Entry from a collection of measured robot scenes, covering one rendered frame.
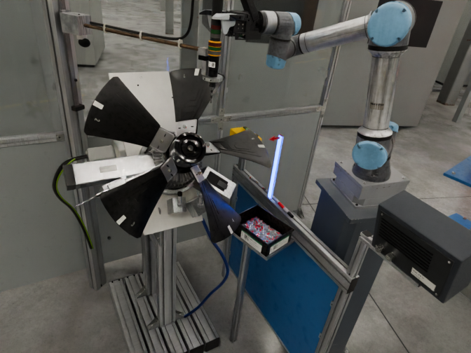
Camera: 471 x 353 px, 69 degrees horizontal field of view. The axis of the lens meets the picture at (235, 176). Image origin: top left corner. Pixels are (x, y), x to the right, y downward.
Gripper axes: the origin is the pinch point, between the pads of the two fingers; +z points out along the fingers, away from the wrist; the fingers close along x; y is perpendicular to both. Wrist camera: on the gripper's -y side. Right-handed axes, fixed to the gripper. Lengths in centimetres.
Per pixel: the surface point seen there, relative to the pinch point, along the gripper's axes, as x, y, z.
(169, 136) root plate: 1.7, 41.6, 11.7
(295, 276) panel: -28, 106, -39
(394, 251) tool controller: -66, 56, -35
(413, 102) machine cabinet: 180, 123, -420
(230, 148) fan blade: -3.1, 47.3, -11.5
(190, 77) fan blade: 19.7, 25.6, -3.1
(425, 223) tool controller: -70, 42, -35
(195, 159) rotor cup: -7.8, 46.9, 5.7
